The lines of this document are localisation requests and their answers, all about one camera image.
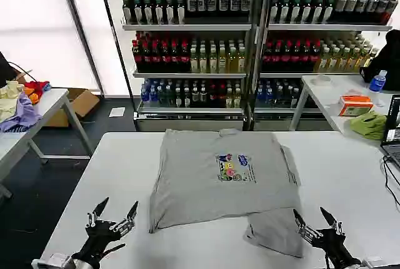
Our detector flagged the black laptop cable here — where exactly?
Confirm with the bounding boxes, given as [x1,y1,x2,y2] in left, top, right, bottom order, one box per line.
[382,155,400,206]

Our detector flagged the orange tissue box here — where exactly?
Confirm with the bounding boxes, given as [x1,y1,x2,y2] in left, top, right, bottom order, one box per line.
[338,94,375,116]

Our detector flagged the black bag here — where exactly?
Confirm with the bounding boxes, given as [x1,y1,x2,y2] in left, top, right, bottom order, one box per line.
[359,29,400,92]

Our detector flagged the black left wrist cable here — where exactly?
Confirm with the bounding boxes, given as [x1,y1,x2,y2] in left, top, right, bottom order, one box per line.
[101,243,126,256]

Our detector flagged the white side table with clothes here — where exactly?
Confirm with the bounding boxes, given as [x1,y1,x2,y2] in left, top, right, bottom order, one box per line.
[0,87,93,201]

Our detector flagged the cream cloth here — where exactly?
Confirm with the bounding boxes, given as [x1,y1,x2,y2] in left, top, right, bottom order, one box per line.
[0,80,25,123]

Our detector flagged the red cloth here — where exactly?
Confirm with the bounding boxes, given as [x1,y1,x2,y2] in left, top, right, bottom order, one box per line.
[23,80,51,104]

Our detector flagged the blue water bottle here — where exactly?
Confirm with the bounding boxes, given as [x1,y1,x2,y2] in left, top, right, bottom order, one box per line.
[369,69,388,94]

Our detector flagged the grey window post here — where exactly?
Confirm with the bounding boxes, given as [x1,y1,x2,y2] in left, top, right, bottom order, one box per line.
[58,0,104,96]

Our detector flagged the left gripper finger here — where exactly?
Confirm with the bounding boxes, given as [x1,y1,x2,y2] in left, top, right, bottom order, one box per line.
[86,196,110,228]
[110,200,139,236]

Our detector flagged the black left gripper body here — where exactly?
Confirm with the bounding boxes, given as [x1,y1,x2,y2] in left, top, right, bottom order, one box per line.
[71,220,124,264]

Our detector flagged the white desk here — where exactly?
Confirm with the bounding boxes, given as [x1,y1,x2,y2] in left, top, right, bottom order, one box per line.
[289,74,400,150]

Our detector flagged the thin black pole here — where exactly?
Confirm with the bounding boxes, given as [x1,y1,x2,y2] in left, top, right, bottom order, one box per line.
[96,0,138,131]

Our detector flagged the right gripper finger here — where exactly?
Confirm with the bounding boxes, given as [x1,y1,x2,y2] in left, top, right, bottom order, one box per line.
[319,206,347,236]
[292,208,323,245]

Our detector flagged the black laptop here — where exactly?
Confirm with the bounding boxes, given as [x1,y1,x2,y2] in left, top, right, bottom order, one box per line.
[380,93,400,169]

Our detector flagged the metal shelf with bottles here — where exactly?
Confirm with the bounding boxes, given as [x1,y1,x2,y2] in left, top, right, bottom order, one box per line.
[120,0,256,131]
[249,0,400,131]

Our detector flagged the green cloth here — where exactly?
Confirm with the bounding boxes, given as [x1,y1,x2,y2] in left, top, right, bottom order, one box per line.
[347,110,388,140]

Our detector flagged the brown cardboard box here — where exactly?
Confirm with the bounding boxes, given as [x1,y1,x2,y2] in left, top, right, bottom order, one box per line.
[43,87,101,128]

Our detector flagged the grey printed T-shirt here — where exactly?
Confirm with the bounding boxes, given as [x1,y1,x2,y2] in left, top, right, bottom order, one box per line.
[147,128,306,259]

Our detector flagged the clear tape roll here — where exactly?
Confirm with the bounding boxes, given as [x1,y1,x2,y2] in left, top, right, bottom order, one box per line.
[312,74,333,86]

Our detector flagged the purple cloth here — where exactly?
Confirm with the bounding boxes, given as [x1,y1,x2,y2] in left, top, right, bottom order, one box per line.
[0,91,43,134]

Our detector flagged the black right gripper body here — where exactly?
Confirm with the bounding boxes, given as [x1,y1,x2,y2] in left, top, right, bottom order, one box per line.
[313,227,363,269]

